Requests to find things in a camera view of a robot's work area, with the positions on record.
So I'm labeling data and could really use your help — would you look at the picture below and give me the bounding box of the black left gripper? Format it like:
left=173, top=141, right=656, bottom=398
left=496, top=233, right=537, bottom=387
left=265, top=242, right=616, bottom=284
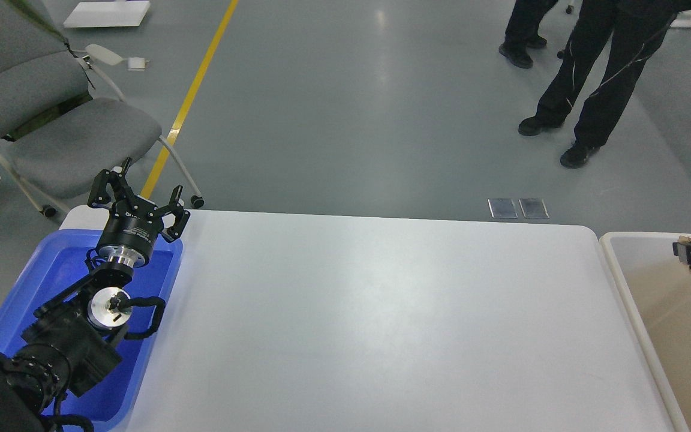
left=88, top=170, right=190, bottom=268

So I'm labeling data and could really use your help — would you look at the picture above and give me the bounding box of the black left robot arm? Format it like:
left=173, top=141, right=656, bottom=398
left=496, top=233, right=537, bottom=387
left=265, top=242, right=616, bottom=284
left=0, top=169, right=190, bottom=431

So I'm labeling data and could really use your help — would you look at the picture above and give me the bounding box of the beige plastic bin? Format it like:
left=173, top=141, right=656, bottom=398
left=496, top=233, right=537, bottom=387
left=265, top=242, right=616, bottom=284
left=600, top=232, right=691, bottom=431

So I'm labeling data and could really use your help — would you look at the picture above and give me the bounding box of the grey office chair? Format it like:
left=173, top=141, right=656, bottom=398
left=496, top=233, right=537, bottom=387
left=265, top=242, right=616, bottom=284
left=0, top=1, right=204, bottom=218

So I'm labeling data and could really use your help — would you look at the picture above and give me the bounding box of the blue plastic bin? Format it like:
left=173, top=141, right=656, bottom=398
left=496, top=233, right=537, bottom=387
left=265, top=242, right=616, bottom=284
left=0, top=229, right=183, bottom=431

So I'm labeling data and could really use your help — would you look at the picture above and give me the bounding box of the small white floor device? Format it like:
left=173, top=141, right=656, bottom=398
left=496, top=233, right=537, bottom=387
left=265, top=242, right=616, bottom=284
left=127, top=57, right=149, bottom=71

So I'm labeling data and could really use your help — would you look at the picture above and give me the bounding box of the right metal floor plate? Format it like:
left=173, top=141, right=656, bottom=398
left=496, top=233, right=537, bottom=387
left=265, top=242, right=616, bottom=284
left=519, top=199, right=549, bottom=220

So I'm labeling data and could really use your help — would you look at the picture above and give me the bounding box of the metal floor plate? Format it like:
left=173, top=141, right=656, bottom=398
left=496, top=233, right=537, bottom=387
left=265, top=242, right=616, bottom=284
left=519, top=199, right=549, bottom=220
left=488, top=199, right=519, bottom=220

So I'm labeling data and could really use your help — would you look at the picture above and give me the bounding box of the left metal floor plate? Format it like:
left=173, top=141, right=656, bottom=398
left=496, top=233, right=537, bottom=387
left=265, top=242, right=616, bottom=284
left=488, top=199, right=519, bottom=220

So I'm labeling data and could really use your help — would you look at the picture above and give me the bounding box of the white flat box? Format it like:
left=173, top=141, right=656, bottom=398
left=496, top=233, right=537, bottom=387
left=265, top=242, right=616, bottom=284
left=63, top=1, right=151, bottom=28

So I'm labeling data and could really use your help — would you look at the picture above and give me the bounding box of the person in black near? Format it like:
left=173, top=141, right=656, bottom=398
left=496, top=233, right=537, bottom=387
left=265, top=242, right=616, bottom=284
left=518, top=0, right=691, bottom=169

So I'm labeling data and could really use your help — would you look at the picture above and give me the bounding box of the person in black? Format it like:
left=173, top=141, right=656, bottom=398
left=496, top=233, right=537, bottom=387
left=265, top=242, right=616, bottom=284
left=518, top=0, right=691, bottom=169
left=497, top=1, right=557, bottom=69

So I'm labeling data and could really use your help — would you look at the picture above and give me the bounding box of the person in black far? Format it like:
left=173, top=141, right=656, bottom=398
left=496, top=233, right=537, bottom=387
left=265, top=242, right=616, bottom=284
left=497, top=1, right=557, bottom=69

